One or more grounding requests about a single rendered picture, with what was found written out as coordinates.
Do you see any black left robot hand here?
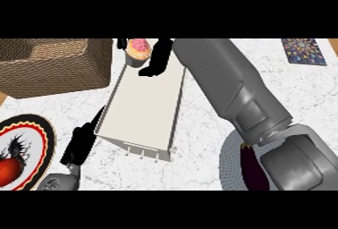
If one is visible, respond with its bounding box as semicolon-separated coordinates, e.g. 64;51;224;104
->
59;106;106;166

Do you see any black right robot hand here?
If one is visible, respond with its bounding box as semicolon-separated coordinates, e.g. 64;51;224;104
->
117;38;176;78

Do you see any pink frosted cupcake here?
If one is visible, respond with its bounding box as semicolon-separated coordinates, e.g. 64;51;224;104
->
124;38;154;68

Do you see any white tiered shelf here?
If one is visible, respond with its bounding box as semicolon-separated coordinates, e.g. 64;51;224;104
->
95;38;188;163

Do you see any patterned round plate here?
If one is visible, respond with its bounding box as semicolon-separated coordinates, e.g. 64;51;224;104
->
0;114;58;191

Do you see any red tomato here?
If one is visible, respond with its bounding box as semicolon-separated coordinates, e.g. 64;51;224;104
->
0;157;24;188

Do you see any brown wicker basket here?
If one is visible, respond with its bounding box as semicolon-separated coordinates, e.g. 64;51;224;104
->
0;38;115;99

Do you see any colourful patterned book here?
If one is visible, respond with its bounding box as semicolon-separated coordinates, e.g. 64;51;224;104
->
282;38;329;67

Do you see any dark purple eggplant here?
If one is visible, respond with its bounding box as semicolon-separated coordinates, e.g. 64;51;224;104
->
239;142;270;191

